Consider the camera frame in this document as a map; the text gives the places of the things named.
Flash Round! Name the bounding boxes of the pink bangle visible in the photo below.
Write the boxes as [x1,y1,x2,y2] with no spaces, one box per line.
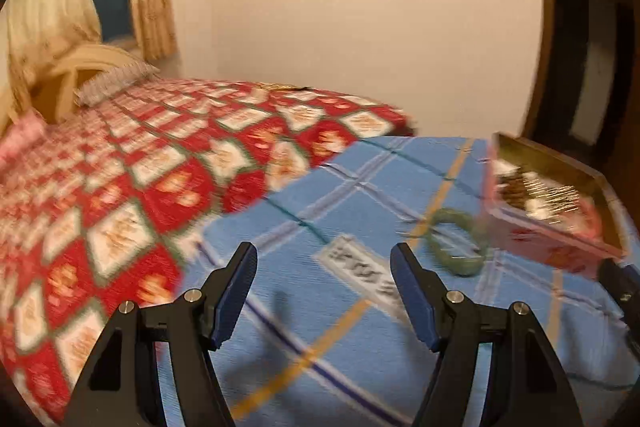
[576,197,602,241]

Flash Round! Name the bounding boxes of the cream wooden headboard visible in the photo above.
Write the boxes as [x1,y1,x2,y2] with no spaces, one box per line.
[29,43,142,124]

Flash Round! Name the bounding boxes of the dark wooden door frame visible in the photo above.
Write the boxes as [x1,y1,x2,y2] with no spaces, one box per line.
[519,0,640,168]

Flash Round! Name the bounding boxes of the green jade bangle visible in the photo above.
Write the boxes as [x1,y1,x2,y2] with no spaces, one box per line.
[423,207,490,277]

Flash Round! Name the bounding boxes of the beads on far bed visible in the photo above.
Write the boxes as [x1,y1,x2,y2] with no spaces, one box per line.
[256,82,308,91]

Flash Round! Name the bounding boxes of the yellow curtain left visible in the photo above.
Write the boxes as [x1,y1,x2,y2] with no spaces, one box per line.
[8,0,102,114]

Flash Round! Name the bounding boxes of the checked pillow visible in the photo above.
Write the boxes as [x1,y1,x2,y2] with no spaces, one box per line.
[75,62,160,107]

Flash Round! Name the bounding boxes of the blue plaid folded blanket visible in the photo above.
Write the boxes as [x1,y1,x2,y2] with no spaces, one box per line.
[181,138,639,426]

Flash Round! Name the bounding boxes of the red patchwork bed cover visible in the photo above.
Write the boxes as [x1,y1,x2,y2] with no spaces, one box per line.
[1,78,413,425]

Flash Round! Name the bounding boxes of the pink pillow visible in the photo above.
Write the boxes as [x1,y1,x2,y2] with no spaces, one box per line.
[1,109,47,169]

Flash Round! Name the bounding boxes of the pink metal tin box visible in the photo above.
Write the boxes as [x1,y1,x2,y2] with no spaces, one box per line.
[482,133,631,280]

